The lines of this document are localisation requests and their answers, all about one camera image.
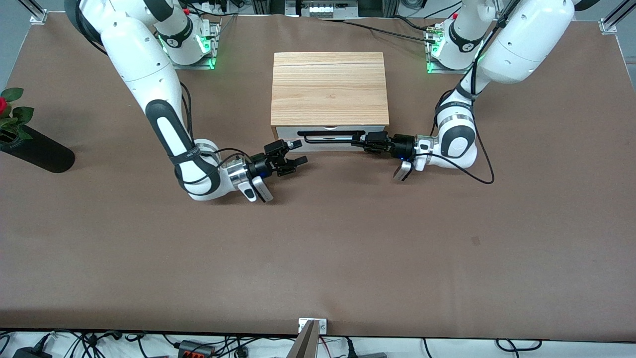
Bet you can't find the grey power strip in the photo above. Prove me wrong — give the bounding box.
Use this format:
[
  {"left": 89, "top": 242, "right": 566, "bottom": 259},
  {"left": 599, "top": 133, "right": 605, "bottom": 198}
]
[{"left": 297, "top": 0, "right": 344, "bottom": 20}]

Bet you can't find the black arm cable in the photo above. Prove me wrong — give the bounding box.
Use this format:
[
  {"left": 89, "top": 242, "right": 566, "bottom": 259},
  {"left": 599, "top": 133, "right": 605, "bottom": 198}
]
[
  {"left": 175, "top": 82, "right": 255, "bottom": 193},
  {"left": 426, "top": 50, "right": 495, "bottom": 185}
]

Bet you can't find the red artificial rose with leaves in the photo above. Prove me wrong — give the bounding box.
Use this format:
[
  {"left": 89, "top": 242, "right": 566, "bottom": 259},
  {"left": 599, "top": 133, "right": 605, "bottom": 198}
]
[{"left": 0, "top": 88, "right": 35, "bottom": 143}]

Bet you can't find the silver post mounting bracket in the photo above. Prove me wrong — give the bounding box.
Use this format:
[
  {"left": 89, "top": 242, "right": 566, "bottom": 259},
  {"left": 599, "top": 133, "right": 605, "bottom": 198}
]
[{"left": 298, "top": 318, "right": 328, "bottom": 335}]

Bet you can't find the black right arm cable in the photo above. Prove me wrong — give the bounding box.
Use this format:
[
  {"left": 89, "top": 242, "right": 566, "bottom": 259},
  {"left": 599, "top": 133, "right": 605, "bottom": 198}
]
[{"left": 175, "top": 82, "right": 255, "bottom": 193}]

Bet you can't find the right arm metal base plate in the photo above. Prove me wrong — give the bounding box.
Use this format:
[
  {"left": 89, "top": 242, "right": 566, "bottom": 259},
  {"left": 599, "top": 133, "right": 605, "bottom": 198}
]
[{"left": 171, "top": 22, "right": 219, "bottom": 71}]

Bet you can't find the white power strip with plugs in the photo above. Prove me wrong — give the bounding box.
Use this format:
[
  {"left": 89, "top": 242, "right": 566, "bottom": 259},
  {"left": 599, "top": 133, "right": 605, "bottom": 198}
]
[{"left": 185, "top": 0, "right": 237, "bottom": 16}]

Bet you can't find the black table cable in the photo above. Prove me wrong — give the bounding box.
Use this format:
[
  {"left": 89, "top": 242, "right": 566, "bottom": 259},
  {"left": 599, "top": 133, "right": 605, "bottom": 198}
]
[{"left": 342, "top": 19, "right": 436, "bottom": 43}]

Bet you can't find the wooden camera post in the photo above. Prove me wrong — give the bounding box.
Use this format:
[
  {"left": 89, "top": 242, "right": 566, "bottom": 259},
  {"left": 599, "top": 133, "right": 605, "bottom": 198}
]
[{"left": 286, "top": 320, "right": 318, "bottom": 358}]

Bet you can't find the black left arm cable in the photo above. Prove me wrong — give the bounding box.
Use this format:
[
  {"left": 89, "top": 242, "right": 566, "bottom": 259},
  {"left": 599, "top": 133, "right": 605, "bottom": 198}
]
[{"left": 426, "top": 50, "right": 495, "bottom": 185}]

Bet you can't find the black looped floor cable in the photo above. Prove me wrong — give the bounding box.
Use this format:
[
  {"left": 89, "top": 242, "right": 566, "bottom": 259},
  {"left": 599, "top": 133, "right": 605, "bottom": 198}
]
[{"left": 495, "top": 338, "right": 543, "bottom": 352}]

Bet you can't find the black box with red buttons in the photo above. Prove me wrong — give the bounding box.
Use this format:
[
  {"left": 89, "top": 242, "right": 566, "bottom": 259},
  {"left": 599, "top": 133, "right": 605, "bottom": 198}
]
[{"left": 177, "top": 340, "right": 216, "bottom": 358}]

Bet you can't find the light wooden drawer cabinet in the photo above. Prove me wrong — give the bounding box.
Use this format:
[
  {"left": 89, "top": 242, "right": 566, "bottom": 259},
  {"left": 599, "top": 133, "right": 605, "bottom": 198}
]
[{"left": 270, "top": 52, "right": 390, "bottom": 153}]

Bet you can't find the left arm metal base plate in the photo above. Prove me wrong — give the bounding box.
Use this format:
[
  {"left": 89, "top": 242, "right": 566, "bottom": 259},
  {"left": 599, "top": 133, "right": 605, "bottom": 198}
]
[{"left": 426, "top": 29, "right": 479, "bottom": 76}]

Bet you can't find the black cylindrical vase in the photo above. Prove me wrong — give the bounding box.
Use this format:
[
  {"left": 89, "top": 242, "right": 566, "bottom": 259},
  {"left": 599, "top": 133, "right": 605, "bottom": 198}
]
[{"left": 0, "top": 124, "right": 76, "bottom": 174}]

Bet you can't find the white drawer with black handle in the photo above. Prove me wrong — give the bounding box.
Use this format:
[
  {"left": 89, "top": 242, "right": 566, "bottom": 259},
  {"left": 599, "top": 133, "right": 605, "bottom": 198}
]
[{"left": 276, "top": 126, "right": 386, "bottom": 145}]

